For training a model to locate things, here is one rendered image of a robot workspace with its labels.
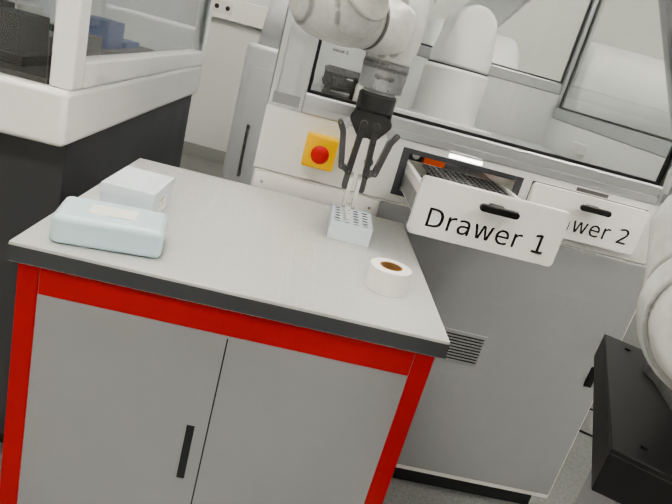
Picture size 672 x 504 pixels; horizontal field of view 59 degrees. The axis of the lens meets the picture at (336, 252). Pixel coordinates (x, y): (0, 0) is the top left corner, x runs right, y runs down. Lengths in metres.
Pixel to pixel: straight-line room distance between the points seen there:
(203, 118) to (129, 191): 3.79
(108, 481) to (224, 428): 0.21
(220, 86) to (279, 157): 3.37
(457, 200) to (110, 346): 0.64
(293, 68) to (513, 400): 1.02
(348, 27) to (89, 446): 0.78
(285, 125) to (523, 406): 0.97
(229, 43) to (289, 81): 3.35
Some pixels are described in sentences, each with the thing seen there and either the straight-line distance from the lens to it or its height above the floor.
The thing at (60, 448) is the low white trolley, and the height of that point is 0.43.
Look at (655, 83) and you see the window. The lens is 1.55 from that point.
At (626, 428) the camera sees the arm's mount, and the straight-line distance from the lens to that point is 0.73.
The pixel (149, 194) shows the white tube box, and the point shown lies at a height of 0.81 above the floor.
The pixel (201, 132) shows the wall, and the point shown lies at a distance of 4.80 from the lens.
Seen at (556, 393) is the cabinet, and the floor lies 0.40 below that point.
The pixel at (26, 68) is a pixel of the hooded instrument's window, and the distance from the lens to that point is 1.23.
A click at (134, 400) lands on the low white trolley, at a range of 0.96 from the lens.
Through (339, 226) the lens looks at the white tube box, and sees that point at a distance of 1.13.
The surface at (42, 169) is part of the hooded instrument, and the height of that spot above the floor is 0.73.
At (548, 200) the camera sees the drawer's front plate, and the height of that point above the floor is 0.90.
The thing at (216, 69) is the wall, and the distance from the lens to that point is 4.72.
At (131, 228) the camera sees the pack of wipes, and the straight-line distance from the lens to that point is 0.87.
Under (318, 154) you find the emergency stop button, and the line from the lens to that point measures 1.30.
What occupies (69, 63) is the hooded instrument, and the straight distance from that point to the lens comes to 1.21.
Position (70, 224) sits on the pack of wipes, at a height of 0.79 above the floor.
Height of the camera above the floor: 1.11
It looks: 19 degrees down
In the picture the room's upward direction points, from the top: 15 degrees clockwise
